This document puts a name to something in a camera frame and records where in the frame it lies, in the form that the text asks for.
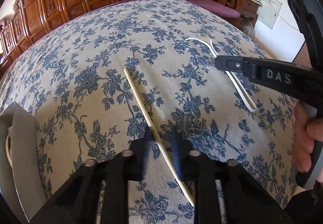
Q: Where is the person's dark clothing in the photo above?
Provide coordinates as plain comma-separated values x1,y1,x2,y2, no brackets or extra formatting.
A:
285,190,323,224

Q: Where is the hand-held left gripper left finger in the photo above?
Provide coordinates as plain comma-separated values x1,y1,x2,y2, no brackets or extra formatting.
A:
30,127,153,224

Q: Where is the wooden side table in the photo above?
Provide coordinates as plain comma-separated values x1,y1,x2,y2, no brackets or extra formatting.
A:
240,0,260,21

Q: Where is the person's right hand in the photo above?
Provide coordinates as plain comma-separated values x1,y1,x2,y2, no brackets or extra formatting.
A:
293,103,323,172

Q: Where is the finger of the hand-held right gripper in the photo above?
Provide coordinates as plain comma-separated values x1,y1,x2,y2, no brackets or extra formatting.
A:
214,55,317,108

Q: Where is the purple seat cushion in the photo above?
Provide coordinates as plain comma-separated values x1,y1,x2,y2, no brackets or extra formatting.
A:
180,0,240,18

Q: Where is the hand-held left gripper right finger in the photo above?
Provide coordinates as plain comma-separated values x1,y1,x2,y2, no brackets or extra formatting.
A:
171,125,293,224

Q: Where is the blue floral tablecloth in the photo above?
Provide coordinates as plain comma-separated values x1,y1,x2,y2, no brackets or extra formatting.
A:
0,0,301,224

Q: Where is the clear plastic bag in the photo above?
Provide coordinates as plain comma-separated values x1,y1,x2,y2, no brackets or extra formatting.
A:
241,18,256,38

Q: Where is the wooden chopstick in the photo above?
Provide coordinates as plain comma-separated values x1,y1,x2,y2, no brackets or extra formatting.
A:
124,68,195,207

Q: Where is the grey oblong utensil container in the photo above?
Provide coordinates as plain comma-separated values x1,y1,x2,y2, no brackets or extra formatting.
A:
0,101,48,224

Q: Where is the pale wall panel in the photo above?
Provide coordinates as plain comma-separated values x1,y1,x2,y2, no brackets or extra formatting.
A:
256,0,282,30

